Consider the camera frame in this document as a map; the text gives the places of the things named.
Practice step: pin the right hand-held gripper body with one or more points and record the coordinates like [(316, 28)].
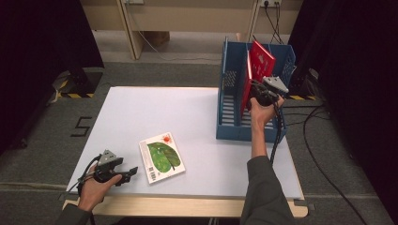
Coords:
[(266, 95)]

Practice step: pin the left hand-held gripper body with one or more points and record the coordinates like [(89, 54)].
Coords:
[(104, 172)]

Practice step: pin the white book with green leaf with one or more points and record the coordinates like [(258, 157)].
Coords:
[(162, 157)]

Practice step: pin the blue plastic file rack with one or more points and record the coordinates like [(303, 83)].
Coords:
[(231, 131)]

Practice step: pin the person's right hand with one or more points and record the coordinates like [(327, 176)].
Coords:
[(261, 117)]

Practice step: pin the person's left hand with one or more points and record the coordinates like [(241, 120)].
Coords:
[(92, 193)]

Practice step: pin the yellow black hazard tape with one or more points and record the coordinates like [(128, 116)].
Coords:
[(75, 95), (302, 97)]

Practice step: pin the black stand base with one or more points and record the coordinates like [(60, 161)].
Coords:
[(300, 84), (84, 81)]

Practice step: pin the grey tape piece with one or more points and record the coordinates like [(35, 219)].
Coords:
[(67, 197), (305, 203)]

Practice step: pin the black curtain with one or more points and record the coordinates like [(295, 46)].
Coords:
[(37, 62), (359, 78)]

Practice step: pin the cardboard box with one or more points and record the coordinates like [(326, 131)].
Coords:
[(156, 38)]

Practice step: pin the white wall socket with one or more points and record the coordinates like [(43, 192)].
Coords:
[(270, 2)]

